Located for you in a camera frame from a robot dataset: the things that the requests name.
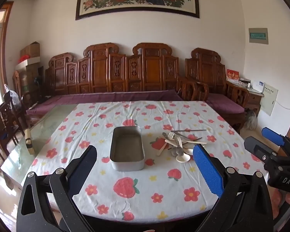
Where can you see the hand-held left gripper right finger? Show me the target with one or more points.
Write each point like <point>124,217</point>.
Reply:
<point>206,169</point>

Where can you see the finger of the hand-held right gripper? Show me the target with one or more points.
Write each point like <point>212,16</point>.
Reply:
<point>258,148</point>
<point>273,137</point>

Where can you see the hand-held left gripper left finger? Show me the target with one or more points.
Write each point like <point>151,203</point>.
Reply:
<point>85,171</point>

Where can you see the beige plastic spoon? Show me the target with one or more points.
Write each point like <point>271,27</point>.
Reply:
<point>183,158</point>

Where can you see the light wooden chopstick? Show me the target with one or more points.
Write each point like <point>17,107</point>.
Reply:
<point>195,140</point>
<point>198,142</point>

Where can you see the rectangular metal tray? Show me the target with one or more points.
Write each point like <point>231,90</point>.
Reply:
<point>127,165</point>

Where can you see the white plastic spoon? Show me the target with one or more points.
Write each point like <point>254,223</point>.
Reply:
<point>189,151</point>

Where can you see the grey mop head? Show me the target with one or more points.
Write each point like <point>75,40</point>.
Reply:
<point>250,120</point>

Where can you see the metal spoon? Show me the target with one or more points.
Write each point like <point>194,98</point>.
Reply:
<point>177,151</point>

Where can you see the strawberry flower print tablecloth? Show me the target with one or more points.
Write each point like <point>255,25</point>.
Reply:
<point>91,135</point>

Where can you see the dark wooden chopstick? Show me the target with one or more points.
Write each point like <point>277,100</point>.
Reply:
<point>188,130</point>
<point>183,135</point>

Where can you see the wooden side table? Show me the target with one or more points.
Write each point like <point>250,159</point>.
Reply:
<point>253,99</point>

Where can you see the beige plastic fork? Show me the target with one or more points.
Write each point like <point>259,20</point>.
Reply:
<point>162,148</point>

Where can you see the white box on side table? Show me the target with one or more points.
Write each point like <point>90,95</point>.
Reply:
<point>258,86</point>

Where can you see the metal fork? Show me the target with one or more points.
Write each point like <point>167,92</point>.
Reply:
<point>164,134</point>

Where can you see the purple armchair cushion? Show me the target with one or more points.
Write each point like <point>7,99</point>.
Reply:
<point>226,102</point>

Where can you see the wooden brush block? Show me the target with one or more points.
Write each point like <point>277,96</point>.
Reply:
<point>29,142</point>

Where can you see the red printed card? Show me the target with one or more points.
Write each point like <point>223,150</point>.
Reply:
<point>232,75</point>

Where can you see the purple sofa cushion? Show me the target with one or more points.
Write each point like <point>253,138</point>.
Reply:
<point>99,98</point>

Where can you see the carved wooden armchair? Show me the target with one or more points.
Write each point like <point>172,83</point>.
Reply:
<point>26,84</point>
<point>207,70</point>

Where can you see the dark wooden dining chair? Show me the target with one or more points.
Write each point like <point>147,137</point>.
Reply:
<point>3,123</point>

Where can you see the white plastic bag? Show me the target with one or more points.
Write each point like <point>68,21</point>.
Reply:
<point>13,96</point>

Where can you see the carved wooden sofa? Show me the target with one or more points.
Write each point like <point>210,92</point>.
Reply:
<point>149,70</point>

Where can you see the red item on boxes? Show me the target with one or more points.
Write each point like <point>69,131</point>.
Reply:
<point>23,58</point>

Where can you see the brown cardboard box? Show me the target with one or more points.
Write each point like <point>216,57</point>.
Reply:
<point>31,49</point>

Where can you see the white wall cabinet door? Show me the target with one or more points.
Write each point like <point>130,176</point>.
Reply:
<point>269,99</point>

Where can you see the green wall panel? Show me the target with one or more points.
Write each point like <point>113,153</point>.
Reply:
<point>258,35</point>

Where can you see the wooden window frame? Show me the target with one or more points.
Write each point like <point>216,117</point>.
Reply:
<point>5,41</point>

